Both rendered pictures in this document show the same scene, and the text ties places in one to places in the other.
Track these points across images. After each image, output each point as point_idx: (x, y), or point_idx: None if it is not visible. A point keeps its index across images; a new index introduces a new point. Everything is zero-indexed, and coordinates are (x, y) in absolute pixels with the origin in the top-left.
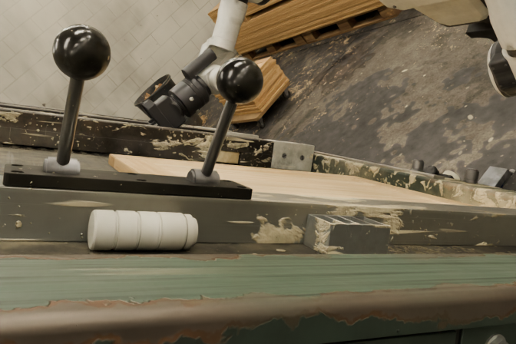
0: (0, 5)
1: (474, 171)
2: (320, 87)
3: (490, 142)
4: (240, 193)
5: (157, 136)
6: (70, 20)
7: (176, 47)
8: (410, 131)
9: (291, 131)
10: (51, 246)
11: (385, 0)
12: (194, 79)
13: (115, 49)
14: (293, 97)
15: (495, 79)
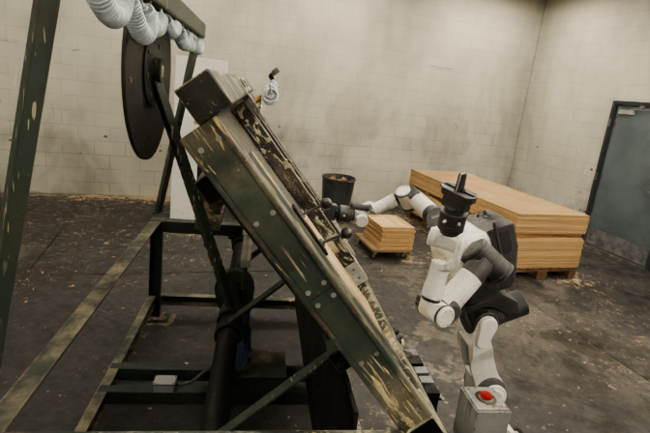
0: (313, 60)
1: (400, 335)
2: (423, 271)
3: (461, 381)
4: (325, 252)
5: (319, 216)
6: (338, 100)
7: (376, 167)
8: (434, 337)
9: (382, 275)
10: None
11: (432, 254)
12: (352, 210)
13: (343, 136)
14: (404, 261)
15: (415, 300)
